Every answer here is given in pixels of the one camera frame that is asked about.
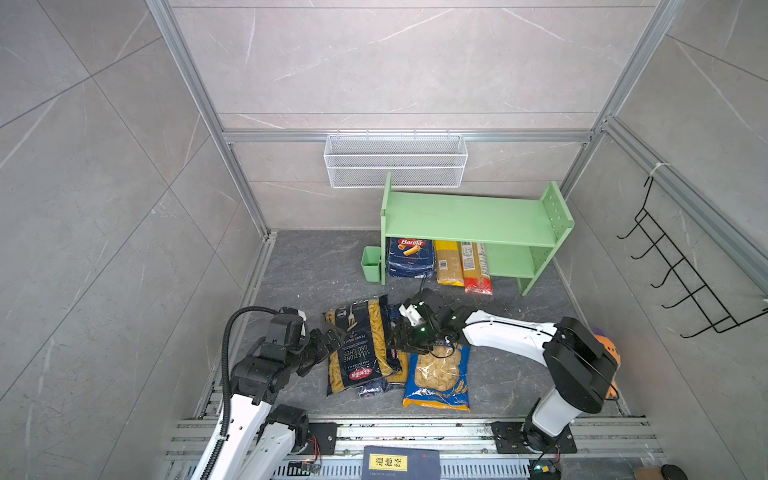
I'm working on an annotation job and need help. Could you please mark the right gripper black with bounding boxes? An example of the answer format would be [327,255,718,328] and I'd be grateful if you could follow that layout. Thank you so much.
[383,321,442,354]

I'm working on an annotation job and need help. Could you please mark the red spaghetti pack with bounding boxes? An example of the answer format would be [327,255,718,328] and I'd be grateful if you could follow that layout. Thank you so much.
[460,242,493,296]

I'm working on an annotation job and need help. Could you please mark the yellow spaghetti bag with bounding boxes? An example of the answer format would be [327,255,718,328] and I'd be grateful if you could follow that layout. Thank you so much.
[433,240,464,287]

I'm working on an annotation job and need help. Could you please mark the blue Barilla rigatoni box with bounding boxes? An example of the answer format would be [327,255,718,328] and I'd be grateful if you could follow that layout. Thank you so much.
[386,237,436,278]

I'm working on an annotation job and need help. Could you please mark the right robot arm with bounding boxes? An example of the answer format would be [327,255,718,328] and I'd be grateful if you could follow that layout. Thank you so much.
[387,289,620,452]

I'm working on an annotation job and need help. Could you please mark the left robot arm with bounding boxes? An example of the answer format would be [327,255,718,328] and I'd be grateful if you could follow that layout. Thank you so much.
[192,306,347,479]

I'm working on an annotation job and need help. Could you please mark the black penne pasta bag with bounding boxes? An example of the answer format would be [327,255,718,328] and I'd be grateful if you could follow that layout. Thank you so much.
[325,295,404,396]

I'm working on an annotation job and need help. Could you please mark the blue orecchiette pasta bag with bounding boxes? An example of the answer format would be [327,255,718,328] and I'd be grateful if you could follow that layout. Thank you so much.
[403,344,471,412]

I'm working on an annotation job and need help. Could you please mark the green two-tier shelf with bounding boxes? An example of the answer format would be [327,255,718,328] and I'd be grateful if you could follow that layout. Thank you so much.
[380,173,575,296]

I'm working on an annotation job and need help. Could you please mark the small green cup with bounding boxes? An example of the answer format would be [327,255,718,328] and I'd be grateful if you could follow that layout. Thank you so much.
[361,246,382,283]

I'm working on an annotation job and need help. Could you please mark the dark blue book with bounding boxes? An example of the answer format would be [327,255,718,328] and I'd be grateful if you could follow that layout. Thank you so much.
[361,446,441,480]

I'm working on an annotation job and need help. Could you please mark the orange monster plush toy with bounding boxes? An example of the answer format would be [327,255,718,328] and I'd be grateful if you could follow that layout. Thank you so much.
[593,329,621,400]

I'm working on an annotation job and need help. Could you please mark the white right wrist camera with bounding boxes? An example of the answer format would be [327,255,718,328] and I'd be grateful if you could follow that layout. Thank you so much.
[399,304,424,327]

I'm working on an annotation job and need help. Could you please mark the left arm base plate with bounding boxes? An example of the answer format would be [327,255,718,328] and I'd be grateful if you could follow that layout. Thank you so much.
[290,422,339,456]

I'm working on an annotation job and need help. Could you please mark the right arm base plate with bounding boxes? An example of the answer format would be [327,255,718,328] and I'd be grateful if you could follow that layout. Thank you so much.
[490,421,577,454]

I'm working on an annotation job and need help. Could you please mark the white wire mesh basket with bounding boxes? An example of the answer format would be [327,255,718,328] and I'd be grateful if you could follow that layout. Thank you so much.
[323,133,469,189]

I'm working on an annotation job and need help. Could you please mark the black wire hook rack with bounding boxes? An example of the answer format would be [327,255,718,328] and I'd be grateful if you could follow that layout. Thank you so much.
[616,176,767,339]

